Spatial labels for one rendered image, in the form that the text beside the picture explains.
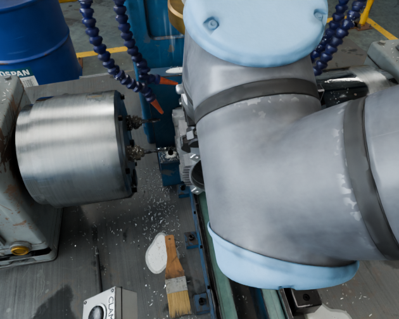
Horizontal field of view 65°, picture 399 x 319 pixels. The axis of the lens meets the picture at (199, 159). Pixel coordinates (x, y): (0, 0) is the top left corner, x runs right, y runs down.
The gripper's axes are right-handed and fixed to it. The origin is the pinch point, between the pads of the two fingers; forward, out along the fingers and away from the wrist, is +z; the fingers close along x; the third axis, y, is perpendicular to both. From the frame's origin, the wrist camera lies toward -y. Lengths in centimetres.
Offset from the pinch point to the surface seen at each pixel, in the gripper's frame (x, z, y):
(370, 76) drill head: -40.2, 8.4, 14.1
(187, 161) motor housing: 2.2, 14.0, 1.3
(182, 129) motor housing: 2.0, 17.4, 9.7
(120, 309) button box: 16.3, -2.4, -22.4
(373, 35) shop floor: -215, 216, 140
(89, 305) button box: 21.5, 0.4, -21.6
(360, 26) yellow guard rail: -207, 221, 154
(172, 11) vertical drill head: 2.5, -5.2, 24.0
